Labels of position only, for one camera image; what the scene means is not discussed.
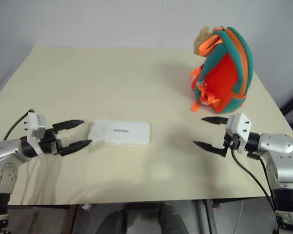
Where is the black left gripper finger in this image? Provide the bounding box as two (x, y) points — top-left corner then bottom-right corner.
(52, 119), (85, 134)
(59, 139), (93, 157)

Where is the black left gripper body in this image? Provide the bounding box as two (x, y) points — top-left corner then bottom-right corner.
(38, 127), (64, 156)

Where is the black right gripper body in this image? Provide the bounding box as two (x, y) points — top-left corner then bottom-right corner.
(220, 132), (240, 157)

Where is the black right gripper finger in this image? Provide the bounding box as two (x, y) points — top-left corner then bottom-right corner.
(192, 140), (227, 158)
(201, 116), (229, 125)

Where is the orange and teal backpack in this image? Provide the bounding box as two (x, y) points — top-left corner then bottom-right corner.
(190, 25), (255, 114)

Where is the white rectangular box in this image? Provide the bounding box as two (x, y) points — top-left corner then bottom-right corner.
(87, 119), (153, 147)

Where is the metal table leg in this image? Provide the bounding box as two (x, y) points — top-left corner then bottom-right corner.
(199, 199), (217, 234)
(67, 204), (77, 234)

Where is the tan plush toy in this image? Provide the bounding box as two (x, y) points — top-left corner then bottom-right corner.
(193, 26), (216, 56)

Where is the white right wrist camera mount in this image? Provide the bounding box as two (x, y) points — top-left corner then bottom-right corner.
(225, 112), (253, 153)

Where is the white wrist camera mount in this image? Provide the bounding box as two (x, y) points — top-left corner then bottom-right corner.
(24, 110), (47, 157)
(225, 112), (253, 153)

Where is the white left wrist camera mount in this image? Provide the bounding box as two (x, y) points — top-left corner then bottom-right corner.
(24, 110), (47, 157)

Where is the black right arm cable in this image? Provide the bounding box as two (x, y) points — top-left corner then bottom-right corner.
(230, 136), (279, 216)

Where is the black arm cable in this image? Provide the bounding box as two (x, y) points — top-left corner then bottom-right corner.
(230, 136), (279, 216)
(2, 109), (35, 141)

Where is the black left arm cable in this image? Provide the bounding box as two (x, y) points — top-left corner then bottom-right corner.
(2, 109), (35, 141)

